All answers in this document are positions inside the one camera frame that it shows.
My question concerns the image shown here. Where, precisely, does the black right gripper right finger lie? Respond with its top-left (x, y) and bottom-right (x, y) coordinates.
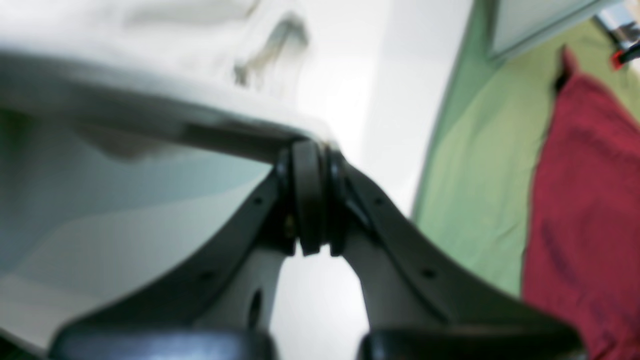
top-left (326, 150), bottom-right (585, 360)

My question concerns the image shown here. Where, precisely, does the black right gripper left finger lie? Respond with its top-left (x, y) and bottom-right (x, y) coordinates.
top-left (48, 141), bottom-right (326, 360)

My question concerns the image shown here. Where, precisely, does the beige t-shirt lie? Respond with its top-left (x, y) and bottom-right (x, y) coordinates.
top-left (1, 0), bottom-right (327, 354)

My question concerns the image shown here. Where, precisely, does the red cloth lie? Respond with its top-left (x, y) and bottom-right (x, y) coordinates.
top-left (522, 47), bottom-right (640, 360)

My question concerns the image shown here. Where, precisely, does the white plastic bin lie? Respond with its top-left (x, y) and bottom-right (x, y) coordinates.
top-left (487, 0), bottom-right (619, 61)

